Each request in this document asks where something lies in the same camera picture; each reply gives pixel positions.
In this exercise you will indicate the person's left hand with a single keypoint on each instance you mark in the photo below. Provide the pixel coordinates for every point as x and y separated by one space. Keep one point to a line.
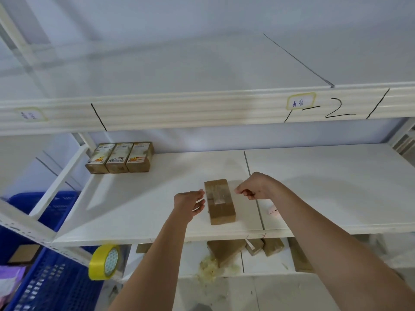
184 204

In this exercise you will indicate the person's right hand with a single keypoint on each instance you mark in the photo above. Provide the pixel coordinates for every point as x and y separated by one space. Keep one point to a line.
259 186

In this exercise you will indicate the person's right fingers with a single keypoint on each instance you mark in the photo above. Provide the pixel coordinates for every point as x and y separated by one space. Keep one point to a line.
245 192

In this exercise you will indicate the person's left fingers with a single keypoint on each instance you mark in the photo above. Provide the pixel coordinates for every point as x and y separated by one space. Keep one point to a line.
198 204

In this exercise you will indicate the brown taped cardboard box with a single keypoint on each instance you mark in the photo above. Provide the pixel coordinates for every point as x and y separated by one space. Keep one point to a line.
221 207

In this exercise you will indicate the person's left forearm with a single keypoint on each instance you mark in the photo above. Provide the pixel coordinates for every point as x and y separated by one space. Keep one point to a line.
152 265

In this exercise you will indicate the person's right forearm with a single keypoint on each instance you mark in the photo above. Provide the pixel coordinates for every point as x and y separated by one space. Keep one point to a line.
327 249

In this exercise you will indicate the large brown cardboard box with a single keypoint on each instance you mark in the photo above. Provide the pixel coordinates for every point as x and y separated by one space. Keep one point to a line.
225 251

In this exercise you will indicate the small brown cardboard box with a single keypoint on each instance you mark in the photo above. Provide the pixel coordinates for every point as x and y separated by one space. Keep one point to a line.
254 246
273 246

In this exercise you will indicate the yellowish packing debris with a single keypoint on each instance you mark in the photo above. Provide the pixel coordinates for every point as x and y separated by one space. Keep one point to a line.
207 268

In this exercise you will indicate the printed brown carton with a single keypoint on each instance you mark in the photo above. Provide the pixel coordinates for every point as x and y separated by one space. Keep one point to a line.
139 157
118 158
99 158

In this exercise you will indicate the long brown cardboard box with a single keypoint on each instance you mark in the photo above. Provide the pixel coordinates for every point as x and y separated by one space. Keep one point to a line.
300 257

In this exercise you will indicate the white metal shelf unit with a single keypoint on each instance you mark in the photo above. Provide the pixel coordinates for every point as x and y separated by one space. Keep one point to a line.
181 110

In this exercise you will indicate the yellow-bordered shelf label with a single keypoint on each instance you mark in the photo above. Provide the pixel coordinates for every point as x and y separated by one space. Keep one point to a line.
301 101

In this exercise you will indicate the yellow tape roll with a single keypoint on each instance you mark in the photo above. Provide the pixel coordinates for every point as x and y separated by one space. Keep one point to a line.
97 262

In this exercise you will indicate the blue plastic crate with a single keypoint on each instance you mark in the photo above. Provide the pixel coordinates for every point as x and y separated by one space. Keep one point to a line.
55 285

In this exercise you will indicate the cardboard box in crate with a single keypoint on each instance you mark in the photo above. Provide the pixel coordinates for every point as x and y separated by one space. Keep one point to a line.
24 254

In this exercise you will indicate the faded shelf label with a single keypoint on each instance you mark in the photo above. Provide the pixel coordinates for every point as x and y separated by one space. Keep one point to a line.
29 114

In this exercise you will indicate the purple plastic bag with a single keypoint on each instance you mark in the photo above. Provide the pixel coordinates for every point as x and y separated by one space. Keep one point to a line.
11 283

